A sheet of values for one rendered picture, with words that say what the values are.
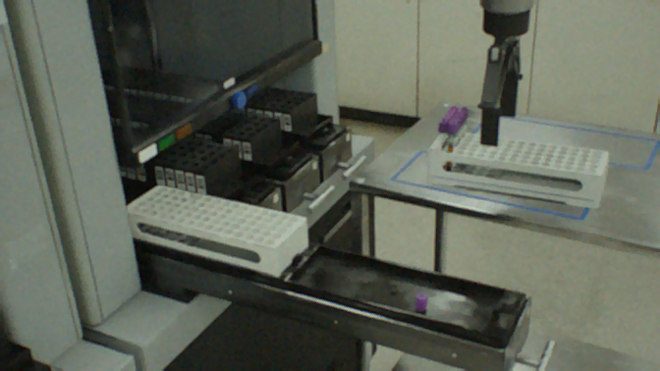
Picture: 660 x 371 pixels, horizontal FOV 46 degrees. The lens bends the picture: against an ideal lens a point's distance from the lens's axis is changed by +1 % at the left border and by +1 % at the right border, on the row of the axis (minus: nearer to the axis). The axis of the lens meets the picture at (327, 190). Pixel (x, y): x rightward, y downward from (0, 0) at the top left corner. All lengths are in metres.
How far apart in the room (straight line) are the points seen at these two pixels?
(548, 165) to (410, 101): 2.31
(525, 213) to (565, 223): 0.07
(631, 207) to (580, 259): 1.41
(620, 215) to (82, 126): 0.85
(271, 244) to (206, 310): 0.22
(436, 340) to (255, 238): 0.31
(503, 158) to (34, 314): 0.79
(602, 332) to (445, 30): 1.58
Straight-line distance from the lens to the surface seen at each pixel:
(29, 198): 1.09
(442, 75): 3.52
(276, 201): 1.43
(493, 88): 1.26
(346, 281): 1.16
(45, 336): 1.17
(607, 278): 2.70
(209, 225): 1.21
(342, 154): 1.65
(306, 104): 1.63
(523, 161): 1.36
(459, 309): 1.11
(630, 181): 1.46
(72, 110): 1.11
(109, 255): 1.22
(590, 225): 1.31
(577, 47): 3.33
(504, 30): 1.28
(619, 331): 2.47
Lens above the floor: 1.46
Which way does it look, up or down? 28 degrees down
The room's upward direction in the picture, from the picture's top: 3 degrees counter-clockwise
